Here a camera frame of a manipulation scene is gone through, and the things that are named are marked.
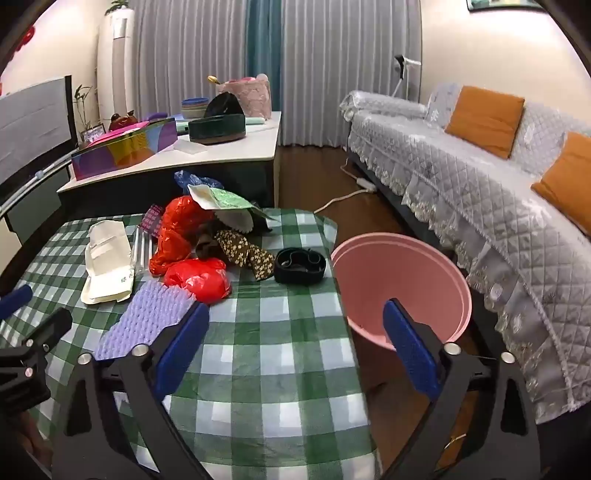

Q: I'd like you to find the green checkered tablecloth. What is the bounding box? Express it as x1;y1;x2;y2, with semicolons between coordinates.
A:
0;208;385;480

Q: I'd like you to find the black elastic band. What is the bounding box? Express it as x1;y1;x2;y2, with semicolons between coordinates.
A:
274;248;327;284

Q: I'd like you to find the blue plastic bag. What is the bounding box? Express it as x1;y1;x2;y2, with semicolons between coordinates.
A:
174;170;225;195

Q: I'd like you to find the black hat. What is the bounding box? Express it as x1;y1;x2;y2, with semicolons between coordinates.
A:
204;92;244;118

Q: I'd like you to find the flat screen television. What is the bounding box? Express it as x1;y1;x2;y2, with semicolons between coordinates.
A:
0;75;77;185

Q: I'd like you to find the orange cushion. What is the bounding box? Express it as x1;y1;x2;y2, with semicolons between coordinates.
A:
444;85;526;160
531;131;591;224

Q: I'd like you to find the grey quilted sofa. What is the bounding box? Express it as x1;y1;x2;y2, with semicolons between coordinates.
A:
340;83;591;423

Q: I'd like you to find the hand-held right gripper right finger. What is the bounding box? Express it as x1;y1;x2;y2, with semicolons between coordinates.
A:
382;298;542;480

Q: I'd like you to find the white power strip with cable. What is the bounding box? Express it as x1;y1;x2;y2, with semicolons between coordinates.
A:
314;159;370;214

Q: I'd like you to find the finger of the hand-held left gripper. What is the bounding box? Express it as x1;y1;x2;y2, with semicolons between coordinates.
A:
14;307;74;365
0;284;34;320

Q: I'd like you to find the grey curtain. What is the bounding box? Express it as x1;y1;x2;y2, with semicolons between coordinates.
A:
131;0;423;148

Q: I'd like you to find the pink lace basket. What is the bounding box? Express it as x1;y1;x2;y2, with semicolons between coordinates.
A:
217;78;271;118

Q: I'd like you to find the dark green round box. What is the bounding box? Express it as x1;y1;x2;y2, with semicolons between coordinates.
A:
188;114;247;146

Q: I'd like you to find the white floor air conditioner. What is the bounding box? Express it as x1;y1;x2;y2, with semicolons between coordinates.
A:
96;11;136;127

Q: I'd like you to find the white top coffee table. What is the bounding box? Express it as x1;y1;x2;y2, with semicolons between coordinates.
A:
56;111;282;232

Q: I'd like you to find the lavender bristle brush pad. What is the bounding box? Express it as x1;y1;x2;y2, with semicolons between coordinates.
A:
93;279;197;361

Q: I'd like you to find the dark television cabinet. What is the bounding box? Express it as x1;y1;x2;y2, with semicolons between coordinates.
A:
0;159;71;259

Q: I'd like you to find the pink plate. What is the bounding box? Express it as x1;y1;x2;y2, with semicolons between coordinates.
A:
330;233;472;352

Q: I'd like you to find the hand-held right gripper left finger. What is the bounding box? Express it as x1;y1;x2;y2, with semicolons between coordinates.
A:
51;302;213;480

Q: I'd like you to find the small red plastic bag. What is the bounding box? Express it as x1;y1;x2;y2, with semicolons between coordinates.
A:
164;257;232;305

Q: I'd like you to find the teal curtain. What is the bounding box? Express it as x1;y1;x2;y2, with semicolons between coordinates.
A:
246;0;283;80

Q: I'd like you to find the colourful rainbow box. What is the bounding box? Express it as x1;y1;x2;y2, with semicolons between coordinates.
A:
71;117;178;182

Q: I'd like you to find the brown floral cloth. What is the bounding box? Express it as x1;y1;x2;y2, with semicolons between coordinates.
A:
195;228;274;281

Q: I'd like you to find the green white paper packet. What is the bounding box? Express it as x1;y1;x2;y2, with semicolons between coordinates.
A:
187;184;278;222

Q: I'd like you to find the purple pink plastic packet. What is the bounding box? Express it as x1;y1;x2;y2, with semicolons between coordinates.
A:
141;205;166;236

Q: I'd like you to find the clear plastic package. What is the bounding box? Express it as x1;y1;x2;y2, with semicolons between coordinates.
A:
130;224;153;274

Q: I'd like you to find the large red plastic bag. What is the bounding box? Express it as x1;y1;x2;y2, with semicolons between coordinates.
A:
148;195;218;277

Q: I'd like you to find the stack of pastel bowls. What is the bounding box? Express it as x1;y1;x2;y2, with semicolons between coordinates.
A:
181;97;211;120

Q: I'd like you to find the framed wall picture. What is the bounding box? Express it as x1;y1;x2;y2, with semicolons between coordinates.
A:
466;0;543;12

